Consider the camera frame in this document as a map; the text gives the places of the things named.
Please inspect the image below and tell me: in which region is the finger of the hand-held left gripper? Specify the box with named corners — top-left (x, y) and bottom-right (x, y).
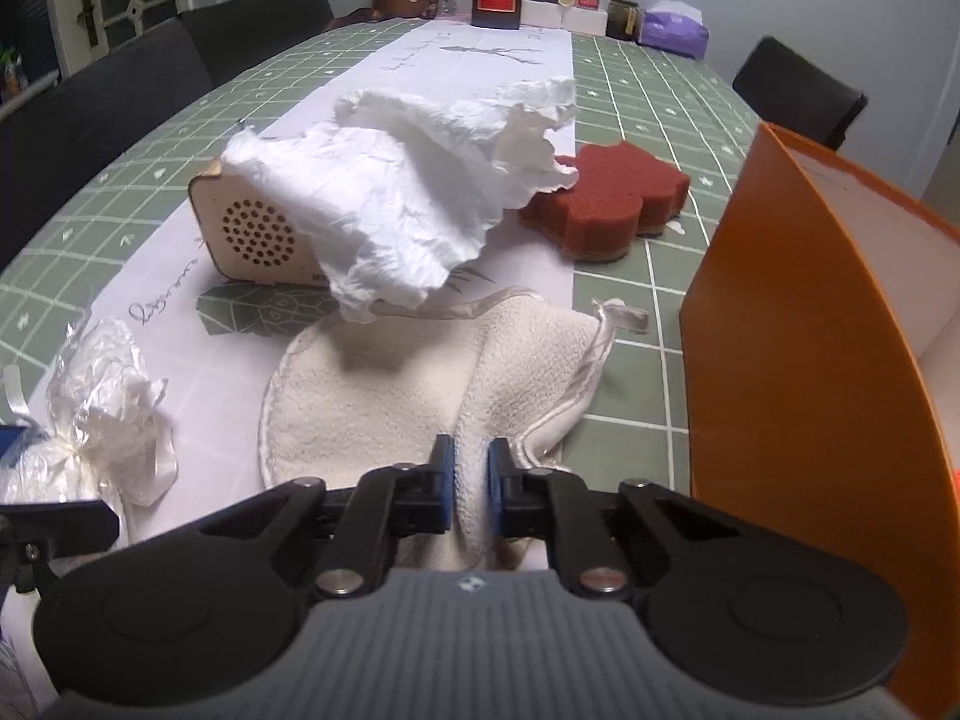
top-left (0, 499), bottom-right (121, 595)
top-left (0, 426), bottom-right (35, 470)

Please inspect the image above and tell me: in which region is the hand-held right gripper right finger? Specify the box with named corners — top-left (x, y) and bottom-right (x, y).
top-left (487, 436), bottom-right (740, 597)

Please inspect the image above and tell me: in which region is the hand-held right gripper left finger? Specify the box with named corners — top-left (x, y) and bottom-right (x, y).
top-left (199, 433), bottom-right (457, 599)

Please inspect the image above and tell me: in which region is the clear plastic bag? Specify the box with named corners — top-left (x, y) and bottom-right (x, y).
top-left (0, 315), bottom-right (181, 507)

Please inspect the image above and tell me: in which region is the cream round terry cloth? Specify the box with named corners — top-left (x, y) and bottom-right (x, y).
top-left (259, 286), bottom-right (650, 593)

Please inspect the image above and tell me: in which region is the orange cardboard box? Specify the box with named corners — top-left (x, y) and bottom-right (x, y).
top-left (679, 122), bottom-right (960, 717)

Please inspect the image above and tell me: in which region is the white printed table runner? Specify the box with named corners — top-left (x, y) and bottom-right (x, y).
top-left (0, 19), bottom-right (578, 720)

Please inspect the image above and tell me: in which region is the green checked tablecloth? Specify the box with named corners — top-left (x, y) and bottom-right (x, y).
top-left (0, 11), bottom-right (766, 511)

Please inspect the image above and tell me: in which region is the white crumpled paper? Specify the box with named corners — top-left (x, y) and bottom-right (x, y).
top-left (221, 75), bottom-right (580, 323)

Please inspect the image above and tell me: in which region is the red sponge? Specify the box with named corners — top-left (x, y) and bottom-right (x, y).
top-left (517, 141), bottom-right (691, 263)

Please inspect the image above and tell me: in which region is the wooden speaker box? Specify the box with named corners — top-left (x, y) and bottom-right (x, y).
top-left (187, 154), bottom-right (353, 290)

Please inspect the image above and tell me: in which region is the black chair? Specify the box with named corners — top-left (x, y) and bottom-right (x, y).
top-left (178, 0), bottom-right (335, 87)
top-left (0, 19), bottom-right (215, 271)
top-left (731, 36), bottom-right (869, 152)

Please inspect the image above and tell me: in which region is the tall dark glass jar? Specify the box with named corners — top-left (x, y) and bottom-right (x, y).
top-left (606, 0), bottom-right (640, 41)

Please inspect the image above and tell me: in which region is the purple tissue box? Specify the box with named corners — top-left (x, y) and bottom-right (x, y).
top-left (637, 0), bottom-right (710, 59)

